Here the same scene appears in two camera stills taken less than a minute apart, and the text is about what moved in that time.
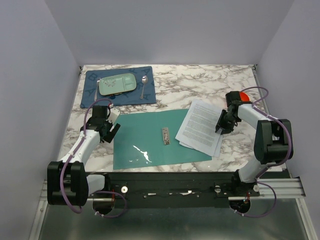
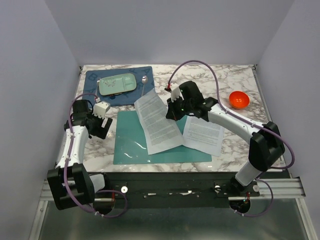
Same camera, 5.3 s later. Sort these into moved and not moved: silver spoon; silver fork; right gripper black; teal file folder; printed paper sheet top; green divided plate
Moved: right gripper black; printed paper sheet top
Not moved: green divided plate; silver fork; silver spoon; teal file folder
